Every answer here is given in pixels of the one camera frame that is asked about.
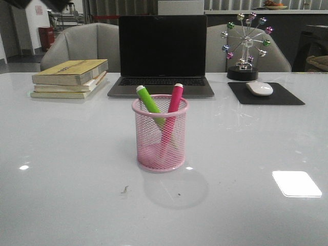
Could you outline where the top yellow book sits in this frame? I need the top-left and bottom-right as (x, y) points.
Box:
(32, 59), (108, 86)

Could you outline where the pink mesh pen holder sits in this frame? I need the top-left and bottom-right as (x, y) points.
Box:
(132, 94), (189, 172)

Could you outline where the bottom yellow book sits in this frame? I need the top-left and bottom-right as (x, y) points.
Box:
(30, 82), (102, 99)

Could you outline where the grey laptop black screen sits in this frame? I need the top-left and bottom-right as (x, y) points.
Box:
(107, 15), (214, 98)

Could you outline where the middle yellow book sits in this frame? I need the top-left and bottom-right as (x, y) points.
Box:
(34, 72), (106, 92)

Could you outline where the red trash bin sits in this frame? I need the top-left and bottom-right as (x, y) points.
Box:
(38, 27), (54, 51)

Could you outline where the right grey armchair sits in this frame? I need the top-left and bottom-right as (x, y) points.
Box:
(206, 24), (292, 73)

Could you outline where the yellow book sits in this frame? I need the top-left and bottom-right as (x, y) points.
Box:
(32, 59), (108, 86)
(30, 82), (102, 99)
(34, 72), (106, 92)

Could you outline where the black mouse pad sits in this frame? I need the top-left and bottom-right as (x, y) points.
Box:
(228, 82), (305, 106)

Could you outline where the white computer mouse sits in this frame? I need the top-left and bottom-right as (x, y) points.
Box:
(246, 81), (273, 96)

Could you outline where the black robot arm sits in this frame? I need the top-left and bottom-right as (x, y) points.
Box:
(5, 0), (70, 12)

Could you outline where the ferris wheel desk ornament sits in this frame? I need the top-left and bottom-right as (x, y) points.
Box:
(221, 12), (274, 81)

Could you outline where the left grey armchair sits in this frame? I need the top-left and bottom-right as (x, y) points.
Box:
(40, 23), (120, 72)

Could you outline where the fruit bowl on counter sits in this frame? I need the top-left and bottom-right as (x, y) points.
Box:
(263, 0), (287, 10)

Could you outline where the grey armchair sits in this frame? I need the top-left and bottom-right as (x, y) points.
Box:
(206, 24), (292, 73)
(40, 23), (120, 72)

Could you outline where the green highlighter pen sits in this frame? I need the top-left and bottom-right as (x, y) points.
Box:
(136, 85), (177, 149)

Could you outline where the pink highlighter pen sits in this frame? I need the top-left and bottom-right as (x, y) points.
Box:
(158, 83), (184, 158)

